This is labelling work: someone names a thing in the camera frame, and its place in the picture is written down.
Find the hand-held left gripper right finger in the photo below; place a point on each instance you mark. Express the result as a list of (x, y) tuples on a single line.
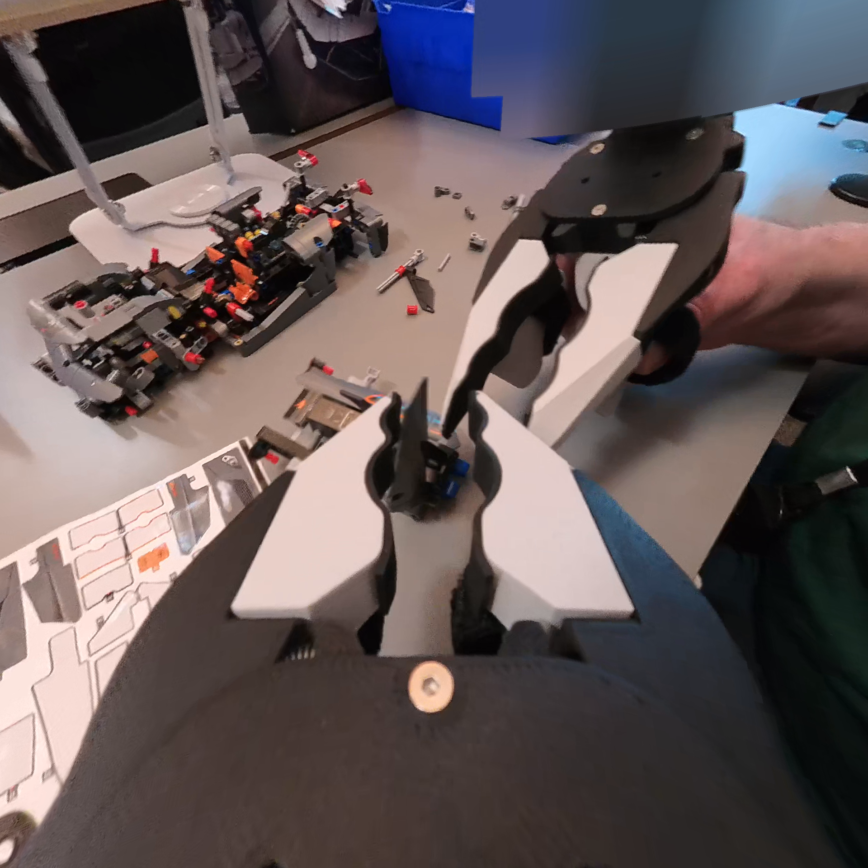
[(556, 542)]

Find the small black lego panel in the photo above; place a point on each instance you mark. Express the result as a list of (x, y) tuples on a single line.
[(422, 291), (410, 461)]

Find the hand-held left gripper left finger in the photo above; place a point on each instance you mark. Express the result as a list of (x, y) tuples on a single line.
[(312, 542)]

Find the small black block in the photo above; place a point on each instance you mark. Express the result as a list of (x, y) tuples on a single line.
[(833, 119)]

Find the white stand base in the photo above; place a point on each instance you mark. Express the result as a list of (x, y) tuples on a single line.
[(258, 166)]

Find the scattered small lego pieces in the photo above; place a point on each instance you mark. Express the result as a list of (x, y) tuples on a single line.
[(478, 242)]

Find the dark lego box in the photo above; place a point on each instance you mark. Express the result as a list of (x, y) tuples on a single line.
[(325, 81)]

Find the blue plastic bin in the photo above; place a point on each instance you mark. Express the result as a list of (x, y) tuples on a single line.
[(434, 68)]

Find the lego car chassis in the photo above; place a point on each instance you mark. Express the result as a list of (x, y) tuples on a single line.
[(305, 244)]

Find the sticker sheet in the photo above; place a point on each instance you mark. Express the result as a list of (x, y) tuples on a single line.
[(68, 678)]

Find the person's dark blue pants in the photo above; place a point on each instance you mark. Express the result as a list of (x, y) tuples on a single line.
[(739, 576)]

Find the grey lego assembly orange stripe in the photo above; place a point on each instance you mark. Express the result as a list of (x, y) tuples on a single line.
[(332, 407)]

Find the person's right hand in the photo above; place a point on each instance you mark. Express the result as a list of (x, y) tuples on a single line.
[(759, 291)]

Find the grey lego axle red bushes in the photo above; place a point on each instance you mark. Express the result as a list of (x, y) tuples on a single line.
[(397, 275)]

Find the thin white stand rod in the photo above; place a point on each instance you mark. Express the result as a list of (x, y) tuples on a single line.
[(68, 149), (210, 102)]

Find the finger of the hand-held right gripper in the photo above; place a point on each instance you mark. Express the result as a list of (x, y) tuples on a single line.
[(502, 285), (630, 291)]

